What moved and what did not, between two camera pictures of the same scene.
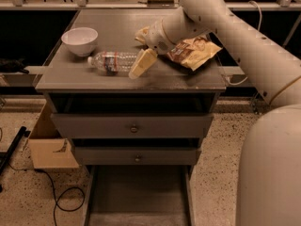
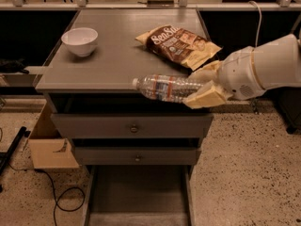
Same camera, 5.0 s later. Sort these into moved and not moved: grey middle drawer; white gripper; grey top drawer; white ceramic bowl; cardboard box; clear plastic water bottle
Moved: white gripper; clear plastic water bottle
Not moved: white ceramic bowl; cardboard box; grey top drawer; grey middle drawer
